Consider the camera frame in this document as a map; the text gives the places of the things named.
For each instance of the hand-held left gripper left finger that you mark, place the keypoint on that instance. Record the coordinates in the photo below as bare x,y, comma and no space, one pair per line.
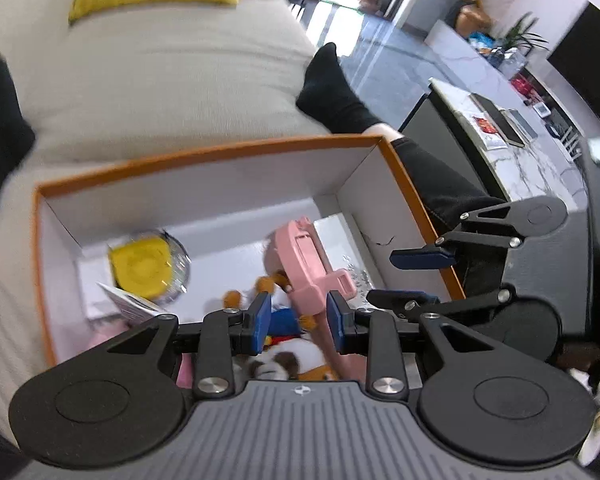
262,322

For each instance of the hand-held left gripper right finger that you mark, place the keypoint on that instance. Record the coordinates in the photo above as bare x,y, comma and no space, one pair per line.
336,320

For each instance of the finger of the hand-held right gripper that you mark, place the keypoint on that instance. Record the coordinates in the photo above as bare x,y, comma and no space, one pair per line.
395,302
420,259

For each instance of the blue plush toy orange feet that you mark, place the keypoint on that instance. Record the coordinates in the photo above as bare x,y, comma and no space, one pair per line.
282,320

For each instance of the pink plastic holder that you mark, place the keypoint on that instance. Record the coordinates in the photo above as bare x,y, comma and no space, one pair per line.
300,255

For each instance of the white packet with blue oval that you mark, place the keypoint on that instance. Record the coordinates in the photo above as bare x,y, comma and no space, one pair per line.
130,305

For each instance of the yellow lidded round container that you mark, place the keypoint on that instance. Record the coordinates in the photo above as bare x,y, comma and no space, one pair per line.
140,262

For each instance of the orange cardboard box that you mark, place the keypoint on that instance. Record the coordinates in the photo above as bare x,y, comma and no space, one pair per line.
205,185

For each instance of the marble coffee table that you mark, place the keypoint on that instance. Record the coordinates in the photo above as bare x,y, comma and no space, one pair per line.
530,170

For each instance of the white booklet red print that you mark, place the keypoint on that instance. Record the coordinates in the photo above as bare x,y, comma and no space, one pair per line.
485,127

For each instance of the grey notebook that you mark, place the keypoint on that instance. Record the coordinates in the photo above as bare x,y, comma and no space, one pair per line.
525,127

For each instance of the dark book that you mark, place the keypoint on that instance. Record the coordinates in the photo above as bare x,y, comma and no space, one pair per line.
497,120

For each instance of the red box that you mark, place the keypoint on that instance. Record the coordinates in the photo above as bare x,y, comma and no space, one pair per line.
524,86

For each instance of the white cabinet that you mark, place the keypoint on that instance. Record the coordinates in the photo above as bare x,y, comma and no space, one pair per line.
455,55

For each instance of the black television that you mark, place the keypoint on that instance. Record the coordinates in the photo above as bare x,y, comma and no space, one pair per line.
590,60

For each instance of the blue snack bag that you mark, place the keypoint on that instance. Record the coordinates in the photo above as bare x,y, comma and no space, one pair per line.
481,40

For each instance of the brown vase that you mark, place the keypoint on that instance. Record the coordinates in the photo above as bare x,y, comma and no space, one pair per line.
472,20

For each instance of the green potted plant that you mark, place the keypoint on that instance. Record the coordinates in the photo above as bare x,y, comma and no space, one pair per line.
522,35

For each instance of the beige fabric sofa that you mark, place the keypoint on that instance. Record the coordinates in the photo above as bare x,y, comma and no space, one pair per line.
155,85

